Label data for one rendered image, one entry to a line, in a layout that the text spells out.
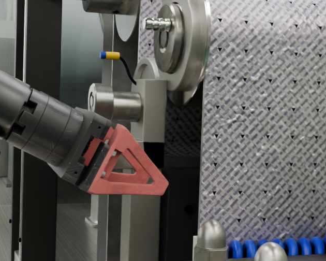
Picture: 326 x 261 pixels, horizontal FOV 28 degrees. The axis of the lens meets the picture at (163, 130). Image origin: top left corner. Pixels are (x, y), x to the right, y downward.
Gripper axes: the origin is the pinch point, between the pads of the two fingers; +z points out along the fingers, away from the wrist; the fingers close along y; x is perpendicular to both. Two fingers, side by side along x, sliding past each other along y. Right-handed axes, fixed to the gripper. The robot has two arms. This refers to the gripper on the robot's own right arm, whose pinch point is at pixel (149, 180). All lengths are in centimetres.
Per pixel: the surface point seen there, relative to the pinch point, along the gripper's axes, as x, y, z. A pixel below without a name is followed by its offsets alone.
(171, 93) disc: 9.8, -8.7, 0.6
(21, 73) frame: 5.3, -47.4, -11.7
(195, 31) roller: 15.5, -0.8, -2.6
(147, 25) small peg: 14.1, -4.1, -6.5
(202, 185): 2.0, 0.3, 5.2
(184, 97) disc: 9.6, -4.3, 0.8
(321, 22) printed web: 23.5, -0.9, 9.6
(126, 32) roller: 17.0, -31.0, -2.7
